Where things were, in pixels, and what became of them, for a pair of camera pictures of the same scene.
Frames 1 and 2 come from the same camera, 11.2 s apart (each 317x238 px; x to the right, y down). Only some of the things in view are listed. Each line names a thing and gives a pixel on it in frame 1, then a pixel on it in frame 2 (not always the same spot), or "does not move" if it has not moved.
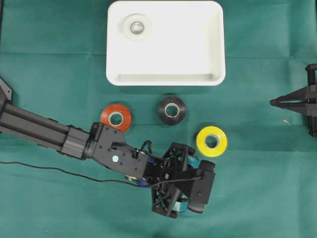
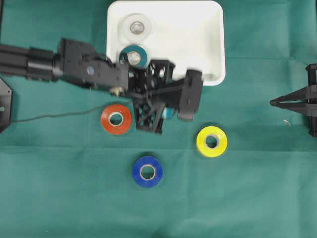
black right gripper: x=311 y=98 does not move
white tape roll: x=130 y=20 does not move
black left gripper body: x=169 y=176 → x=154 y=90
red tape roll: x=119 y=109 does not move
